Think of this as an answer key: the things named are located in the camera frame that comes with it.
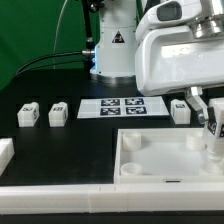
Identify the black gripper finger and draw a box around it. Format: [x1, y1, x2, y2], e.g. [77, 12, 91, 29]
[185, 86, 209, 124]

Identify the grey thin cable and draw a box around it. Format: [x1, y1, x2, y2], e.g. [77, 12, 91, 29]
[52, 0, 69, 70]

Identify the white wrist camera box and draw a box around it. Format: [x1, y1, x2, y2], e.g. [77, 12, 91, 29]
[135, 0, 202, 41]

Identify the white obstacle fence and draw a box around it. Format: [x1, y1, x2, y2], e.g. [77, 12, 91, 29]
[0, 137, 224, 216]

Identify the white square tabletop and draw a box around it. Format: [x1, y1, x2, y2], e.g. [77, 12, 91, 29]
[114, 128, 224, 184]

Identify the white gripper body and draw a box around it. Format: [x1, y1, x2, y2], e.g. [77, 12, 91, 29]
[135, 26, 224, 96]

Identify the black cable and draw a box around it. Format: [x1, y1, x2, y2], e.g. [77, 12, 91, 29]
[13, 50, 96, 78]

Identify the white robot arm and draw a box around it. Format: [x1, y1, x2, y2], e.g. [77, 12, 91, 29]
[83, 0, 224, 123]

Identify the white sheet with tags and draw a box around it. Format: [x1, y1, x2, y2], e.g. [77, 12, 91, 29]
[77, 97, 169, 119]

